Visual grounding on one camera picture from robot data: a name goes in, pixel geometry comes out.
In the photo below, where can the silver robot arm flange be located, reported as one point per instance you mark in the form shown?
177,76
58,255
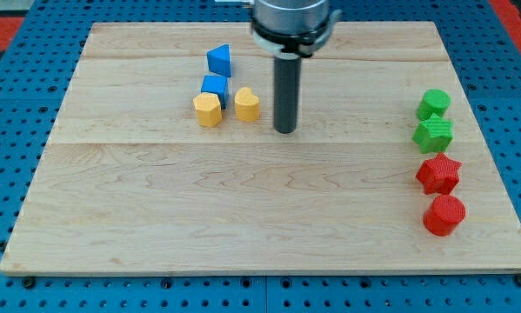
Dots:
291,29

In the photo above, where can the yellow heart block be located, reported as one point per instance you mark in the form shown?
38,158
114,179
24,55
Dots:
247,105

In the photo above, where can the yellow pentagon block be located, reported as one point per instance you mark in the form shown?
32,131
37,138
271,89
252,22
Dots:
208,109

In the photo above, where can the blue cube block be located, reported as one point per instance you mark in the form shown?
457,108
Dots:
218,85

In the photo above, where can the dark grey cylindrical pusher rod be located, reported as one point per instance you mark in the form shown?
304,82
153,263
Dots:
286,88

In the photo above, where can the blue triangular prism block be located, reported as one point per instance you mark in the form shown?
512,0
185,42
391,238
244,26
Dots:
219,61

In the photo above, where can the light wooden board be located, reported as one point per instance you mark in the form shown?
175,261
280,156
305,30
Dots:
129,184

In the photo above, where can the green star block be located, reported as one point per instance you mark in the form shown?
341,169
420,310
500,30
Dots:
433,134

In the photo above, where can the red star block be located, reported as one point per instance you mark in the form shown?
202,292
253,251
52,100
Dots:
439,174

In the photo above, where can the green cylinder block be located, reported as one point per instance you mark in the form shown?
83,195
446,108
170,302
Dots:
434,101

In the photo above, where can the red cylinder block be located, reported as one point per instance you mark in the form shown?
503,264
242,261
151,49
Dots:
443,216

